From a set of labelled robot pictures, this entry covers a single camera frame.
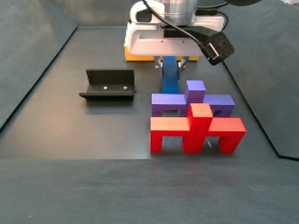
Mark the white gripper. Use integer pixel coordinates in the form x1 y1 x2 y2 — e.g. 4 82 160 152
124 1 224 70

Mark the blue long block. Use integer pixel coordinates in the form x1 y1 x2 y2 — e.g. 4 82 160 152
163 56 179 94

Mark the yellow slotted board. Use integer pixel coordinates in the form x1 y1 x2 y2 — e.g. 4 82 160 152
124 46 200 61

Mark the purple cross-shaped block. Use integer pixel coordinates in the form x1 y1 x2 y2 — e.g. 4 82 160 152
152 80 235 117

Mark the red cross-shaped block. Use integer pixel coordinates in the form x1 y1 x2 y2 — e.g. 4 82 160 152
150 103 247 154

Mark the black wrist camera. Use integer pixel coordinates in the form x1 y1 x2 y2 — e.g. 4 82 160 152
163 26 235 66

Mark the black U-shaped bracket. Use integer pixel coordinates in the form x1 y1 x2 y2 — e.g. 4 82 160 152
79 69 136 100

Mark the black camera cable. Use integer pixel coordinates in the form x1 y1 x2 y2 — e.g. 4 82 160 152
140 0 208 47

